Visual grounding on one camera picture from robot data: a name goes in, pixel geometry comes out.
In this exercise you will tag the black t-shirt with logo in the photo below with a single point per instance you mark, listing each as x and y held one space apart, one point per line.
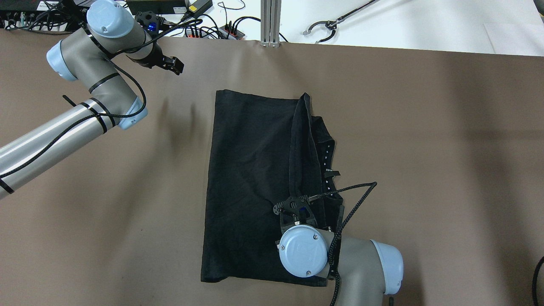
263 151

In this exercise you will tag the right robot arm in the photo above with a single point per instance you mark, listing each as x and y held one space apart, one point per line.
368 269

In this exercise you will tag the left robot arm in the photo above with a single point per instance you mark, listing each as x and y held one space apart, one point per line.
86 56

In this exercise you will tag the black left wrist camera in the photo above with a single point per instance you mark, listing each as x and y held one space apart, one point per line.
151 22

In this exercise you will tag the metal grabber tool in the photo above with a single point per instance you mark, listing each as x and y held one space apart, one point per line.
331 25

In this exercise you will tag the black power strip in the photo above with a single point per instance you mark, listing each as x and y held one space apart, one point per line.
225 32

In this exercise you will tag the aluminium frame cage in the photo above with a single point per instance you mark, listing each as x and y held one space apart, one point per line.
270 23

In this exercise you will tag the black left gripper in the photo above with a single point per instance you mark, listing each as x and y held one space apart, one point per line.
149 60

